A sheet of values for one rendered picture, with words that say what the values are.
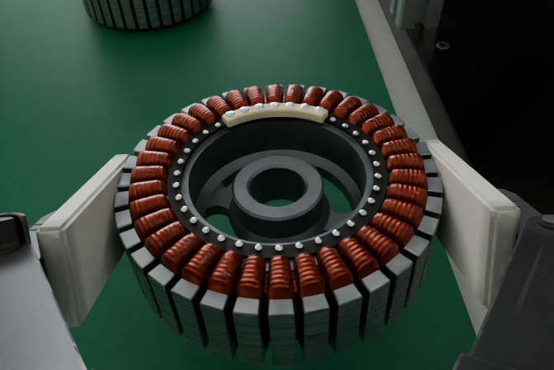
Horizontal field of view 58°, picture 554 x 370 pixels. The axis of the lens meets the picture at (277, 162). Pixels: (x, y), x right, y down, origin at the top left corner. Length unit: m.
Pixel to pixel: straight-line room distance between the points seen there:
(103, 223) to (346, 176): 0.09
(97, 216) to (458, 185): 0.11
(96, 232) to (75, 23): 0.32
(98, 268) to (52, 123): 0.21
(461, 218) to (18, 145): 0.27
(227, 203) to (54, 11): 0.34
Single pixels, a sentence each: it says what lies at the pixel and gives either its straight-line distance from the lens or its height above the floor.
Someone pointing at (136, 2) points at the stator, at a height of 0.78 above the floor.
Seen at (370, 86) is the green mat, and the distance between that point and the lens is 0.36.
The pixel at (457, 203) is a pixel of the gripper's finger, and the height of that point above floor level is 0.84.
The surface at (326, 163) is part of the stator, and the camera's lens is 0.20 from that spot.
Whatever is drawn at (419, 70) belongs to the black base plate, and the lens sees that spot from 0.35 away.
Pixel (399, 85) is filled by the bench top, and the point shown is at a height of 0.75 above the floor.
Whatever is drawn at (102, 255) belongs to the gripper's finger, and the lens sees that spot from 0.17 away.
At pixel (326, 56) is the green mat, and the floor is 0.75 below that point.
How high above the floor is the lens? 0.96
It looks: 44 degrees down
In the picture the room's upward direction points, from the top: 2 degrees counter-clockwise
